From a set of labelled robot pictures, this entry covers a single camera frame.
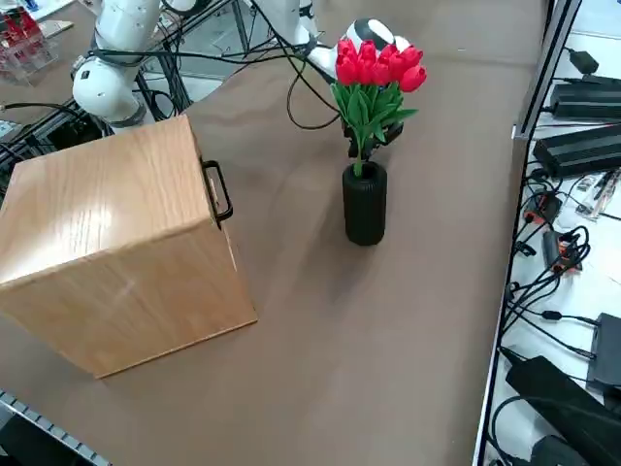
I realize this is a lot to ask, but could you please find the clear acrylic box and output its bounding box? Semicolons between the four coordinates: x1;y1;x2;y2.
0;9;59;87

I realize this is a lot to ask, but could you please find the small black adapter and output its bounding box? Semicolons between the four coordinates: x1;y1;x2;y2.
567;47;601;75

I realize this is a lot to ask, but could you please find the black ribbed vase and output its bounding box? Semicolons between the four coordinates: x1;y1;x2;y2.
342;162;388;247

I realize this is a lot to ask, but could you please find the red tulip bouquet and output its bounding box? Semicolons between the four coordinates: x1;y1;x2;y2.
329;38;429;179

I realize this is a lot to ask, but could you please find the large black case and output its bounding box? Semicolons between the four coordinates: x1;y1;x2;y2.
504;356;621;466

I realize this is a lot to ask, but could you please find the wooden drawer box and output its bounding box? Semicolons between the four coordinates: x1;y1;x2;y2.
0;114;259;381

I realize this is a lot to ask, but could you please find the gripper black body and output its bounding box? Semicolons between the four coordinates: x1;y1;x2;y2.
341;118;407;147

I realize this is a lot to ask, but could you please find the cardboard sheet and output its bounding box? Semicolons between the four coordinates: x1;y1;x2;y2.
36;18;74;38

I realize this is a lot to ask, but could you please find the flat black box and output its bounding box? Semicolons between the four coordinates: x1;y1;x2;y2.
585;313;621;394

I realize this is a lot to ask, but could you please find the orange and black device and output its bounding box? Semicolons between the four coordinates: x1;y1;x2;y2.
525;192;564;225
541;230;583;277

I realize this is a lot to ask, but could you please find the long aluminium frame post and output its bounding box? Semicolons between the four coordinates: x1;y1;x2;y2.
512;0;583;142

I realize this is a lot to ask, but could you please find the black drawer handle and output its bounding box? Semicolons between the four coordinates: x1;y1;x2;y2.
201;159;235;230

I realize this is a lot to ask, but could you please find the black power supply brick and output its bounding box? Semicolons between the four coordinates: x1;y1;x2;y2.
550;75;621;122
533;123;621;179

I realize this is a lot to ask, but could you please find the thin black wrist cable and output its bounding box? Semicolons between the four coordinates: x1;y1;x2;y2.
284;48;342;130

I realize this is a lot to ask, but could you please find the grey slotted rail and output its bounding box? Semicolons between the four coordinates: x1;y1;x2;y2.
0;385;113;466

